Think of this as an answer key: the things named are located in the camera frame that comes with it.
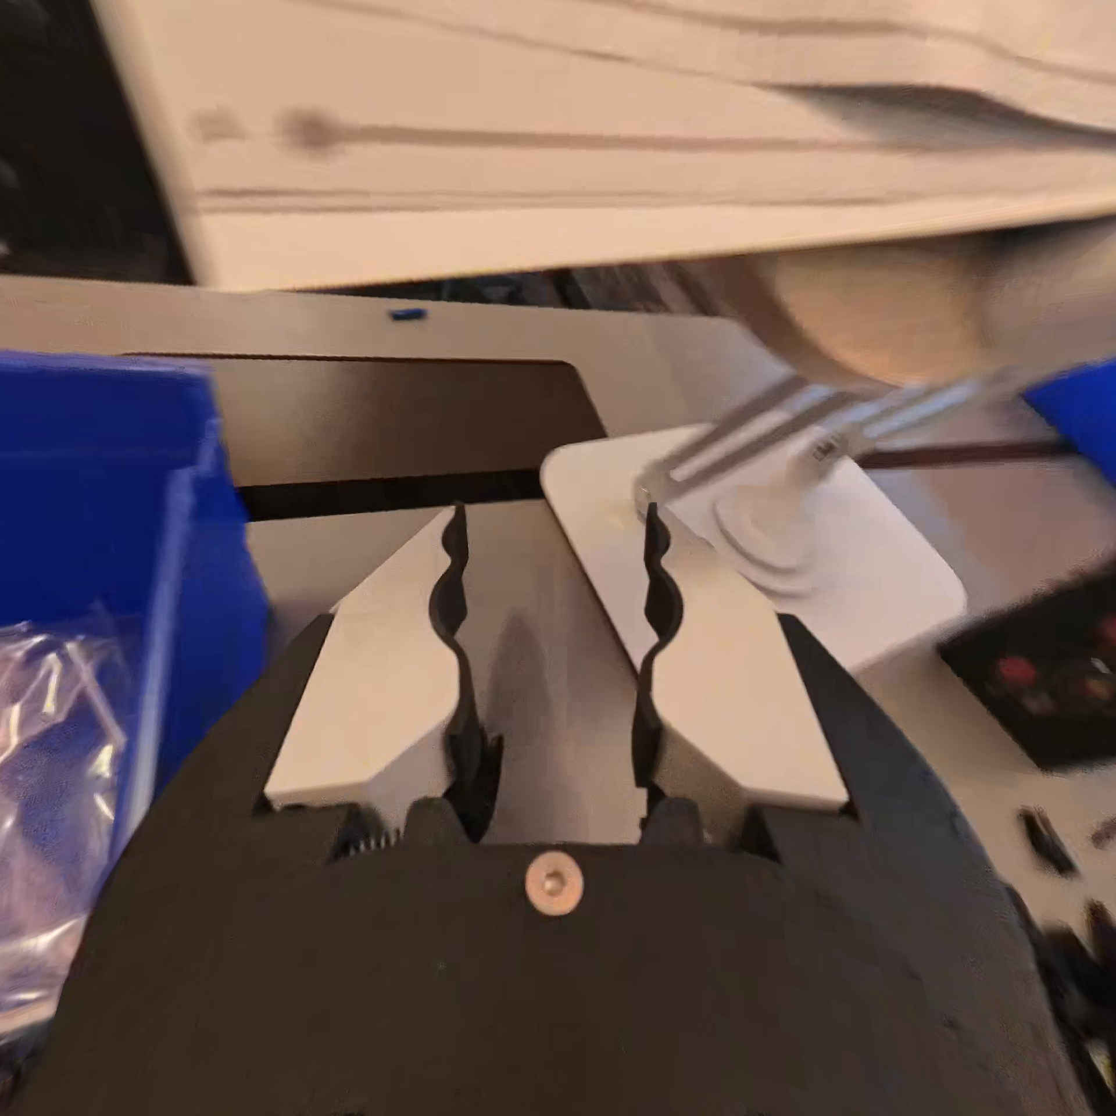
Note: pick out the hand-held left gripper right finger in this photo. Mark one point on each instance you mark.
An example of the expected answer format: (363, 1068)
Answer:
(741, 696)

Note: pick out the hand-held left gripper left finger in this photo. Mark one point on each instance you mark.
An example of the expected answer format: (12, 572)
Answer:
(367, 696)

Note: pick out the grey desk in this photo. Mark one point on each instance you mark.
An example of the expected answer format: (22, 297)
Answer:
(523, 610)

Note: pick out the printed toy set box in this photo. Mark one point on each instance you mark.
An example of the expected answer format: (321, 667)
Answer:
(1046, 671)

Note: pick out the crinkled clear bag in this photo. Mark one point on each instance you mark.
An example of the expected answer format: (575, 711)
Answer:
(52, 784)

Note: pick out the small black connector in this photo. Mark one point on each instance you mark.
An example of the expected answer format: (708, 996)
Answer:
(1044, 841)

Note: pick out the printed instruction sheet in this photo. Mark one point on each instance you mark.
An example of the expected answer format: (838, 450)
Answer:
(567, 190)

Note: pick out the black beam frame assembly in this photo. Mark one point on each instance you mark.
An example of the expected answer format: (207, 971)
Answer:
(1080, 1001)

